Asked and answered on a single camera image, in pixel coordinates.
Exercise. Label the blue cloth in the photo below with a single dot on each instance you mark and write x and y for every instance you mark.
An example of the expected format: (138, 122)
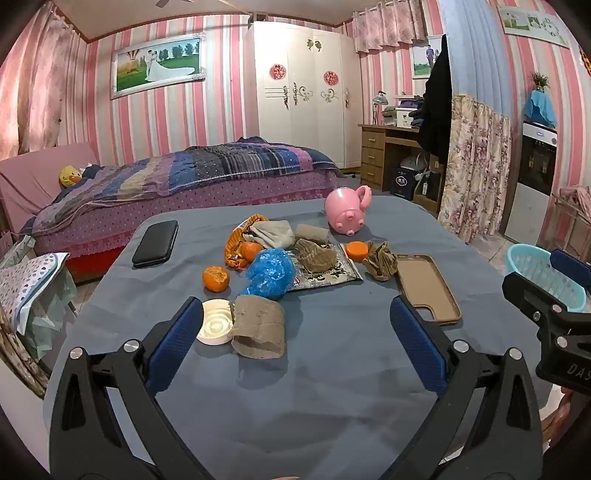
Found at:
(540, 108)

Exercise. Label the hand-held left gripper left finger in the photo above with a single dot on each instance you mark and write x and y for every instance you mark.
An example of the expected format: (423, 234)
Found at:
(178, 339)

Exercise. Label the bed with purple dotted cover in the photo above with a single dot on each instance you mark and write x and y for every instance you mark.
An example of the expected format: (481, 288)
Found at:
(207, 196)

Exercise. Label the silver printed snack packet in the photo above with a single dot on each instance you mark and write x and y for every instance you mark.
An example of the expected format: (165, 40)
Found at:
(341, 272)

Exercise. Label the orange bottle cap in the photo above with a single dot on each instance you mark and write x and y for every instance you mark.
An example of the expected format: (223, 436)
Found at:
(357, 250)

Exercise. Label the wall poster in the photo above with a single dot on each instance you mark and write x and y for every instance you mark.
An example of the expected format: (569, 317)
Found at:
(531, 23)

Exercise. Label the brown phone case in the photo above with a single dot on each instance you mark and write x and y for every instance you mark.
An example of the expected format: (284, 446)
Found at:
(425, 288)

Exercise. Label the striped purple blue blanket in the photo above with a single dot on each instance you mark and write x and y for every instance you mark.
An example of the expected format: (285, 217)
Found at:
(207, 164)

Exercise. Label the light blue plastic basket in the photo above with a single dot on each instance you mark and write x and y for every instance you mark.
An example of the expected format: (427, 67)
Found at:
(531, 263)

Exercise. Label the framed wedding photo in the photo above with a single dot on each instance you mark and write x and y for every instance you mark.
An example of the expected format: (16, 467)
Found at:
(157, 64)

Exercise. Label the pink piggy bank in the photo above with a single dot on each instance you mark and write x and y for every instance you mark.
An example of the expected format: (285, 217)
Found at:
(344, 207)

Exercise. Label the orange snack wrapper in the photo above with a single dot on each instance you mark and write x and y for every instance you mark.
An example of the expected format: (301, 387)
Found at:
(233, 244)

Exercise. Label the wooden desk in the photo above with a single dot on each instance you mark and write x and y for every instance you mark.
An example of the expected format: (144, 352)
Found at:
(374, 152)

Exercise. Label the yellow duck plush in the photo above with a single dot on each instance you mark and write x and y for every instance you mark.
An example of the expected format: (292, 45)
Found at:
(69, 177)

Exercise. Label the dotted white cloth bag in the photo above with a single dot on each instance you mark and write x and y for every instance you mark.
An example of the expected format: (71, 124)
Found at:
(27, 281)

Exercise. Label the white plastic lid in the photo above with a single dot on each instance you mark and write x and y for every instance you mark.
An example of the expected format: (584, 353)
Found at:
(213, 323)

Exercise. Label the green plastic bag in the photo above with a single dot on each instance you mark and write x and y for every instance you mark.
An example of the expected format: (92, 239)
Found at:
(51, 323)

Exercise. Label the small framed photo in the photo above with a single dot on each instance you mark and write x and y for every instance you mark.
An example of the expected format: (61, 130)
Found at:
(422, 60)

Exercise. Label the person's right hand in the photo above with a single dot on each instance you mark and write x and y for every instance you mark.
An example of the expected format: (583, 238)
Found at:
(565, 415)

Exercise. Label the grey-blue tablecloth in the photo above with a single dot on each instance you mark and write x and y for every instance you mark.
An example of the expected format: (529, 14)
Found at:
(323, 378)

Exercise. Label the white wardrobe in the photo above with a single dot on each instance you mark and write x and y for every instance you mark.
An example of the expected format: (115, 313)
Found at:
(304, 110)

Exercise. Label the desk lamp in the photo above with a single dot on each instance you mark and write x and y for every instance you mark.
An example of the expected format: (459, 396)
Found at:
(379, 99)

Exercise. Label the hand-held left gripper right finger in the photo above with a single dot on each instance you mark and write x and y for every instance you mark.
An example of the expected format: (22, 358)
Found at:
(418, 346)

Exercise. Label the pink window curtain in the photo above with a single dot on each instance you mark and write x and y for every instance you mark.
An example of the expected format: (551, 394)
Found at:
(37, 92)

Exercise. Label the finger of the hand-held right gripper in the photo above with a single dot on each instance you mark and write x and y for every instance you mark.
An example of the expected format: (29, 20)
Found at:
(570, 267)
(526, 295)

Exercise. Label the blue plastic bag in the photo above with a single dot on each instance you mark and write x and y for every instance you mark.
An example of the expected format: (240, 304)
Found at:
(270, 272)

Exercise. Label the large flat brown paper towel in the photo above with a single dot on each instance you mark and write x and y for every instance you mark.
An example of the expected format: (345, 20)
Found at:
(258, 327)

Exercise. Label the black hanging coat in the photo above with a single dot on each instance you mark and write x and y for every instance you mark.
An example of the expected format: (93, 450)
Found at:
(436, 110)

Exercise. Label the metal rack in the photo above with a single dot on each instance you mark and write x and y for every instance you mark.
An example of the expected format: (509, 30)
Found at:
(561, 226)

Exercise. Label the grey-beige face mask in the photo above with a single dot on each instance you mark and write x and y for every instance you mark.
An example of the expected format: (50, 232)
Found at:
(274, 234)

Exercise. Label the white box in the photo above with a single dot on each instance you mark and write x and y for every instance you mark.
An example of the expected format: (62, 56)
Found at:
(401, 117)

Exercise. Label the pink cloth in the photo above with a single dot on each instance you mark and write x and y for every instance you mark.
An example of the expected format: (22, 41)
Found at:
(577, 196)

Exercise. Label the white helmet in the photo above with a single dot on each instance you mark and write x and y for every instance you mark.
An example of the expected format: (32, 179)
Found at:
(412, 164)

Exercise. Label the pale blue curtain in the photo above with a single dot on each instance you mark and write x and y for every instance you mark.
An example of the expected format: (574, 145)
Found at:
(475, 50)

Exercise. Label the pink floral curtain valance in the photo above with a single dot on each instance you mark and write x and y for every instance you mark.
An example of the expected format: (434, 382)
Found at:
(388, 23)

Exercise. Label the water dispenser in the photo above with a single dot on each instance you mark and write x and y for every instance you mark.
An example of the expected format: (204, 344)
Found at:
(531, 194)

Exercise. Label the black box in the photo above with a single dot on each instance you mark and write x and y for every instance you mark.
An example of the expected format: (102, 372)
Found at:
(402, 182)

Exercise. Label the small potted plant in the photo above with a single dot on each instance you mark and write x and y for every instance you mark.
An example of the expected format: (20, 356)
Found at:
(540, 82)

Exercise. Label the black rectangular case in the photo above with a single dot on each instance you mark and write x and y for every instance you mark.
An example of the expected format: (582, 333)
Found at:
(154, 244)

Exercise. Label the whole tangerine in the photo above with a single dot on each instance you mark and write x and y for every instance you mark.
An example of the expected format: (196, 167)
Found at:
(252, 252)

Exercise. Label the floral partition curtain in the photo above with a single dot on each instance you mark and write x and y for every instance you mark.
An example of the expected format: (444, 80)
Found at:
(475, 170)

